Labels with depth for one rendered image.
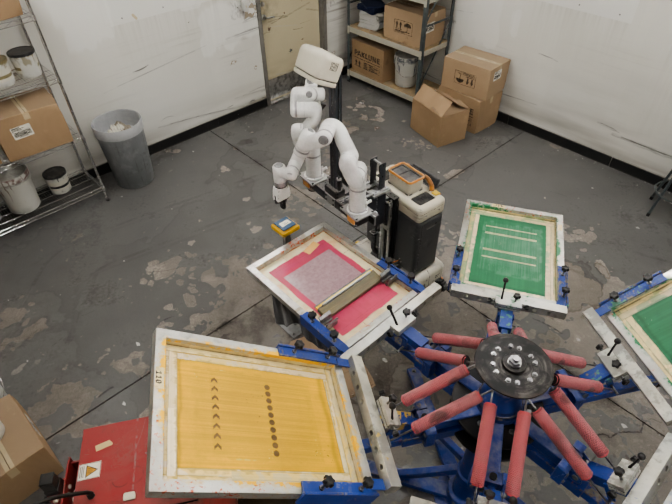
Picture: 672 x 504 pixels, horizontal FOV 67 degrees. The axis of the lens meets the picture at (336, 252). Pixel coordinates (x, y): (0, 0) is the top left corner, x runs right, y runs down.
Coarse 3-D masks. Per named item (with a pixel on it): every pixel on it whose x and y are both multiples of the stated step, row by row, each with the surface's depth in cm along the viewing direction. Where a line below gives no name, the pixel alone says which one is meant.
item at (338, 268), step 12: (324, 240) 302; (312, 252) 295; (324, 252) 295; (336, 252) 295; (312, 264) 288; (324, 264) 288; (336, 264) 287; (348, 264) 287; (324, 276) 281; (336, 276) 280; (348, 276) 280; (372, 288) 274; (384, 288) 273; (360, 300) 267; (372, 300) 267; (384, 300) 267; (372, 312) 261
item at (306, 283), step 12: (288, 264) 288; (300, 264) 288; (276, 276) 281; (288, 276) 281; (300, 276) 281; (312, 276) 281; (288, 288) 274; (300, 288) 274; (312, 288) 274; (324, 288) 274; (336, 288) 274; (312, 300) 268; (348, 312) 262; (360, 312) 261; (336, 324) 256; (348, 324) 256
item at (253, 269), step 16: (320, 224) 308; (304, 240) 300; (272, 256) 288; (368, 256) 287; (256, 272) 279; (272, 288) 270; (288, 304) 261; (400, 304) 260; (384, 320) 254; (352, 336) 246
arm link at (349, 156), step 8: (328, 120) 261; (336, 120) 262; (320, 128) 257; (328, 128) 256; (336, 128) 262; (344, 128) 261; (336, 136) 263; (344, 136) 261; (336, 144) 264; (344, 144) 262; (352, 144) 264; (344, 152) 264; (352, 152) 264; (344, 160) 260; (352, 160) 260; (344, 168) 263; (352, 168) 262; (344, 176) 267; (352, 176) 265; (360, 176) 265; (352, 184) 268; (360, 184) 268
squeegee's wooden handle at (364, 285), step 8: (360, 280) 272; (368, 280) 273; (376, 280) 274; (352, 288) 268; (360, 288) 269; (368, 288) 270; (344, 296) 265; (352, 296) 265; (328, 304) 260; (336, 304) 261; (344, 304) 261; (320, 312) 258; (336, 312) 259
